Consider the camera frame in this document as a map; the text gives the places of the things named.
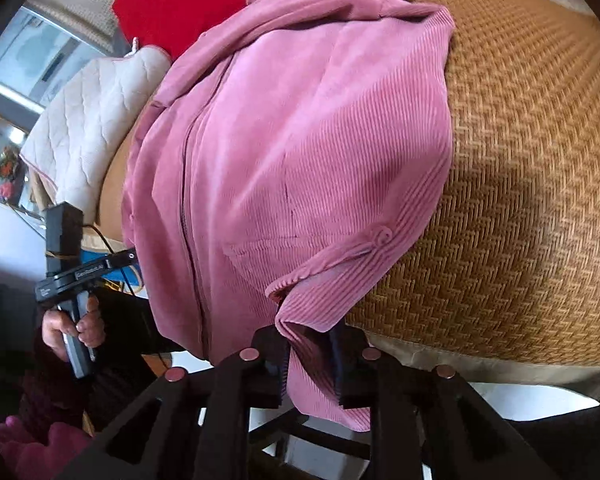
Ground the person's left forearm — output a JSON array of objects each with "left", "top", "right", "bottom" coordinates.
[{"left": 20, "top": 347, "right": 111, "bottom": 436}]

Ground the flower bouquet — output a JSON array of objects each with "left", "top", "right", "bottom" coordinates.
[{"left": 0, "top": 144, "right": 27, "bottom": 202}]

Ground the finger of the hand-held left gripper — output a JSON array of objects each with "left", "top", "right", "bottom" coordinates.
[{"left": 109, "top": 249, "right": 141, "bottom": 271}]

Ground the black cable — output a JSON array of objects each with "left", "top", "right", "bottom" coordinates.
[{"left": 82, "top": 224, "right": 131, "bottom": 261}]

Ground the woven bamboo sofa mat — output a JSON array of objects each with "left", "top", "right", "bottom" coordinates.
[{"left": 95, "top": 0, "right": 600, "bottom": 406}]

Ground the window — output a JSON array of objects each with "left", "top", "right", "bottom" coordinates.
[{"left": 0, "top": 4, "right": 112, "bottom": 113}]

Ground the yellow cable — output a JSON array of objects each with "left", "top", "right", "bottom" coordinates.
[{"left": 45, "top": 250, "right": 148, "bottom": 297}]

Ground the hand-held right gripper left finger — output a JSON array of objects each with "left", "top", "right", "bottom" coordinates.
[{"left": 55, "top": 325, "right": 296, "bottom": 480}]

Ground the person's left hand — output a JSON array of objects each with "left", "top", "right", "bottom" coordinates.
[{"left": 42, "top": 295, "right": 104, "bottom": 361}]

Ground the red blanket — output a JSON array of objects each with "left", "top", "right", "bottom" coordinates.
[{"left": 111, "top": 0, "right": 566, "bottom": 58}]

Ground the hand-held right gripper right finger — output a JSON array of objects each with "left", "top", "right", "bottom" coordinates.
[{"left": 330, "top": 326, "right": 563, "bottom": 480}]

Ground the pink corduroy jacket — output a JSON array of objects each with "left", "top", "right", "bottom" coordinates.
[{"left": 121, "top": 0, "right": 456, "bottom": 433}]

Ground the white quilted cushion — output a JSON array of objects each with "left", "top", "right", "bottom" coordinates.
[{"left": 20, "top": 37, "right": 173, "bottom": 203}]

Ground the person's dark clothing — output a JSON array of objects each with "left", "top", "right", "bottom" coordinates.
[{"left": 96, "top": 285, "right": 188, "bottom": 378}]

